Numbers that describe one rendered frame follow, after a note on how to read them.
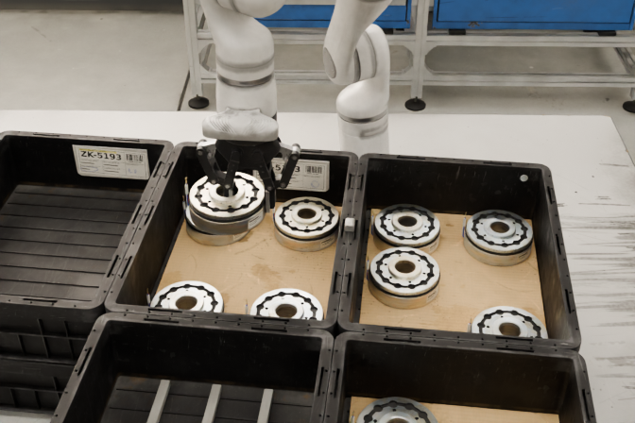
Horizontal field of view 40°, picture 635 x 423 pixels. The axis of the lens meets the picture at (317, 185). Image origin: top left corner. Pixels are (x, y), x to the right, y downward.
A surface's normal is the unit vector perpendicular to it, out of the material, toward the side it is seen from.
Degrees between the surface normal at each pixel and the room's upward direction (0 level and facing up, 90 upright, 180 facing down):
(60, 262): 0
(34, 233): 0
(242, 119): 6
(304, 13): 90
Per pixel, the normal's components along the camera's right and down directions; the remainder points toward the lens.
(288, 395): 0.00, -0.81
